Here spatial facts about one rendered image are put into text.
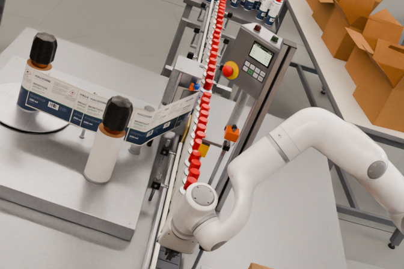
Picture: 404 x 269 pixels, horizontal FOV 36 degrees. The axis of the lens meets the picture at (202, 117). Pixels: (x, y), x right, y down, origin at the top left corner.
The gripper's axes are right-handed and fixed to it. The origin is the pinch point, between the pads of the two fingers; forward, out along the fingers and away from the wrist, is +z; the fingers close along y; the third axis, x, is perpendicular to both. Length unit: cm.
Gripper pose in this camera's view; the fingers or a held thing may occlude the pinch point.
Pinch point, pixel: (170, 252)
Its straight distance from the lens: 181.2
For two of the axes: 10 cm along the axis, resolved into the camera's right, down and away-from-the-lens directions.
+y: -9.4, -3.3, -0.9
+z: -2.9, 6.1, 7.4
